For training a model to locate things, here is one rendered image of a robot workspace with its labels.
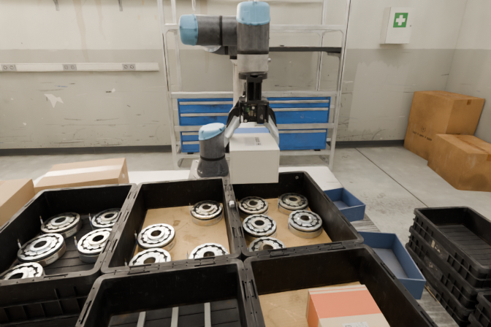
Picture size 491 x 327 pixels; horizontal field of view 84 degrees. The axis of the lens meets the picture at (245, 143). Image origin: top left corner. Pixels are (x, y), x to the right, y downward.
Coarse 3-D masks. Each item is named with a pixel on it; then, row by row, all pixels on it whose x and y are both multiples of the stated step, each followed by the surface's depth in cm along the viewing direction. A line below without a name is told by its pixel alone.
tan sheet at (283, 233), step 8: (272, 200) 100; (272, 208) 95; (272, 216) 91; (280, 216) 91; (288, 216) 91; (280, 224) 87; (280, 232) 83; (288, 232) 83; (280, 240) 80; (288, 240) 80; (296, 240) 80; (304, 240) 80; (312, 240) 80; (320, 240) 80; (328, 240) 80
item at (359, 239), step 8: (312, 184) 92; (232, 192) 86; (320, 192) 86; (232, 200) 82; (328, 200) 82; (232, 208) 78; (336, 208) 78; (344, 216) 74; (240, 224) 71; (344, 224) 72; (240, 232) 70; (352, 232) 68; (240, 240) 65; (352, 240) 65; (360, 240) 65; (240, 248) 63; (280, 248) 63; (288, 248) 63; (296, 248) 63; (304, 248) 63; (312, 248) 63; (248, 256) 60
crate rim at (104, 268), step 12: (168, 180) 94; (180, 180) 94; (192, 180) 94; (204, 180) 95; (228, 192) 86; (132, 204) 80; (228, 204) 82; (120, 228) 69; (108, 252) 61; (240, 252) 61; (108, 264) 58; (144, 264) 58; (156, 264) 58; (168, 264) 58; (180, 264) 58
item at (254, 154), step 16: (240, 128) 81; (256, 128) 81; (240, 144) 69; (256, 144) 69; (272, 144) 69; (240, 160) 66; (256, 160) 66; (272, 160) 66; (240, 176) 67; (256, 176) 67; (272, 176) 68
